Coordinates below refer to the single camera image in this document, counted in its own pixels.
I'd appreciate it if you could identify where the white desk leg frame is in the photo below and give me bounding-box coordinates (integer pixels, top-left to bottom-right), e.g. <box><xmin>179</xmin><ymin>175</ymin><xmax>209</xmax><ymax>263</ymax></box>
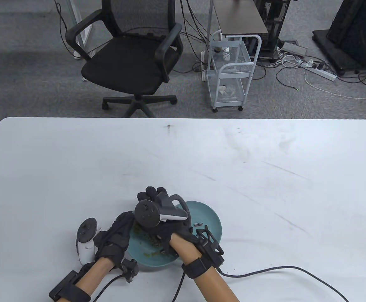
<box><xmin>66</xmin><ymin>0</ymin><xmax>94</xmax><ymax>60</ymax></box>

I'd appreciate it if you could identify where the black office chair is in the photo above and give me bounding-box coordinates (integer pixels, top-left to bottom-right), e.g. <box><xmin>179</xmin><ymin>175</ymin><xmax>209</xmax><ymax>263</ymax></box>
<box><xmin>65</xmin><ymin>0</ymin><xmax>184</xmax><ymax>118</ymax></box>

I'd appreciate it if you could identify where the person's left forearm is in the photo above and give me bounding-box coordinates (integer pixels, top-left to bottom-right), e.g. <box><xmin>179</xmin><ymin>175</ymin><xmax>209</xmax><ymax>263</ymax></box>
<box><xmin>74</xmin><ymin>256</ymin><xmax>116</xmax><ymax>298</ymax></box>

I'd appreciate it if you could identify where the pile of green beans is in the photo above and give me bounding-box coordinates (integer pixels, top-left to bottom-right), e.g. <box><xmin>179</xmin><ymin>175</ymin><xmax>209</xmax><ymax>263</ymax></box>
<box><xmin>133</xmin><ymin>225</ymin><xmax>168</xmax><ymax>256</ymax></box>

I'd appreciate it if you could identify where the white rolling cart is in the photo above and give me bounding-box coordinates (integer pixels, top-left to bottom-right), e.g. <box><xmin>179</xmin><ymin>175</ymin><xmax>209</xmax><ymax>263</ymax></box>
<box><xmin>206</xmin><ymin>31</ymin><xmax>262</xmax><ymax>113</ymax></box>

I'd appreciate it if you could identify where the thin black camera cable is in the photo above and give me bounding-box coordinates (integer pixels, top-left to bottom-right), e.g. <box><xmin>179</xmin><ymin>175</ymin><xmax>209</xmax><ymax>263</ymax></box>
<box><xmin>172</xmin><ymin>271</ymin><xmax>186</xmax><ymax>302</ymax></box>
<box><xmin>92</xmin><ymin>274</ymin><xmax>123</xmax><ymax>302</ymax></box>

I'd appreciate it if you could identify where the black stand base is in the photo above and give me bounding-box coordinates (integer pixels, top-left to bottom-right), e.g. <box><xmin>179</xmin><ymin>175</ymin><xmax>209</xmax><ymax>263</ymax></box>
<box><xmin>312</xmin><ymin>29</ymin><xmax>366</xmax><ymax>76</ymax></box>

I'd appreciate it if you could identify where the teal plate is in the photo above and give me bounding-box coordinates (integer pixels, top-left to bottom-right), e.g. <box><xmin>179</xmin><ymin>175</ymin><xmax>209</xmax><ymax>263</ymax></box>
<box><xmin>125</xmin><ymin>220</ymin><xmax>181</xmax><ymax>268</ymax></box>
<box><xmin>174</xmin><ymin>201</ymin><xmax>223</xmax><ymax>244</ymax></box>

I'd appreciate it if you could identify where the thick black cable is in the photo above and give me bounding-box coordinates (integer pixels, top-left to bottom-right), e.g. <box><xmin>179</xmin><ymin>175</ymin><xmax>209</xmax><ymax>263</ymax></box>
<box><xmin>219</xmin><ymin>266</ymin><xmax>350</xmax><ymax>302</ymax></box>

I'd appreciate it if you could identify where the person's right forearm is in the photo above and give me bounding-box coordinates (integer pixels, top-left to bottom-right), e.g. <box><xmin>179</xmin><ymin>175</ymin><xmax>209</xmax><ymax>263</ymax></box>
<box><xmin>170</xmin><ymin>234</ymin><xmax>240</xmax><ymax>302</ymax></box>

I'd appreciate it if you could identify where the grey white handheld controller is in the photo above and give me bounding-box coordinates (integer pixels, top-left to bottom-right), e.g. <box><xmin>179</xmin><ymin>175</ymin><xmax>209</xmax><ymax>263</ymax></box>
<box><xmin>76</xmin><ymin>218</ymin><xmax>102</xmax><ymax>265</ymax></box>
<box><xmin>134</xmin><ymin>193</ymin><xmax>190</xmax><ymax>227</ymax></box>

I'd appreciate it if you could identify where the person's right hand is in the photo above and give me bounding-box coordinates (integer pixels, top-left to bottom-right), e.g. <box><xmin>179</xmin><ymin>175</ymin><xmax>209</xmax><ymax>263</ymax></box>
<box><xmin>134</xmin><ymin>186</ymin><xmax>200</xmax><ymax>254</ymax></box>

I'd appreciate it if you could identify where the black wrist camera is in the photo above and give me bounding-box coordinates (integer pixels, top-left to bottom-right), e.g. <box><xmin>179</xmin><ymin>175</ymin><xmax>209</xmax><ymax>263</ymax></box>
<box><xmin>120</xmin><ymin>259</ymin><xmax>139</xmax><ymax>283</ymax></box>

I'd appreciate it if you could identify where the small white power strip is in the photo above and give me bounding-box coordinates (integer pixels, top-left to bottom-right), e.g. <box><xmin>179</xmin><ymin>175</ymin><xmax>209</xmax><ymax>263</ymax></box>
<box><xmin>200</xmin><ymin>50</ymin><xmax>208</xmax><ymax>83</ymax></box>

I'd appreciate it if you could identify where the grey adapter box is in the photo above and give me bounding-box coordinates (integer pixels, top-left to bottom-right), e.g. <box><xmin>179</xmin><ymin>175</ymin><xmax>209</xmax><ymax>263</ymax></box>
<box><xmin>280</xmin><ymin>42</ymin><xmax>308</xmax><ymax>57</ymax></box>

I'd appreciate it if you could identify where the long white power strip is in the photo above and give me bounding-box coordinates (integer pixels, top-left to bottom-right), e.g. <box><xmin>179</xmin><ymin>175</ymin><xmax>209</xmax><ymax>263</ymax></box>
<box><xmin>302</xmin><ymin>61</ymin><xmax>338</xmax><ymax>82</ymax></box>

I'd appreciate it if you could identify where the white floor cable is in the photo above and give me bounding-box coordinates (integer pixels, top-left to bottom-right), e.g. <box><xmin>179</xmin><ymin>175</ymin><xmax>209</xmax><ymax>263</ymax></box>
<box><xmin>304</xmin><ymin>66</ymin><xmax>366</xmax><ymax>100</ymax></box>

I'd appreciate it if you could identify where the person's left hand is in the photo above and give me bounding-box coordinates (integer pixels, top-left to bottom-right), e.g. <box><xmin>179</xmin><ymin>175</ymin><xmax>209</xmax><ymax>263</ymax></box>
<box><xmin>93</xmin><ymin>211</ymin><xmax>136</xmax><ymax>268</ymax></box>

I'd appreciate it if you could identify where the bundle of black cables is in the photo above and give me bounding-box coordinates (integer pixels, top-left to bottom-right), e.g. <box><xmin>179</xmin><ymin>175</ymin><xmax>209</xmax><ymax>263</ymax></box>
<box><xmin>179</xmin><ymin>0</ymin><xmax>213</xmax><ymax>74</ymax></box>

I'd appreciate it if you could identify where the brown top side table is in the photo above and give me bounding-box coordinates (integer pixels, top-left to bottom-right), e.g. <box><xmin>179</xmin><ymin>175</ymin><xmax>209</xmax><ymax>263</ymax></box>
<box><xmin>207</xmin><ymin>0</ymin><xmax>269</xmax><ymax>41</ymax></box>

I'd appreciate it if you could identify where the black forearm pack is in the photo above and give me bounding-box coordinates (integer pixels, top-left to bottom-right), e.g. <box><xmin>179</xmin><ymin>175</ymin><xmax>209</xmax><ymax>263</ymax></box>
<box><xmin>196</xmin><ymin>225</ymin><xmax>225</xmax><ymax>268</ymax></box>
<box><xmin>49</xmin><ymin>271</ymin><xmax>78</xmax><ymax>302</ymax></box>

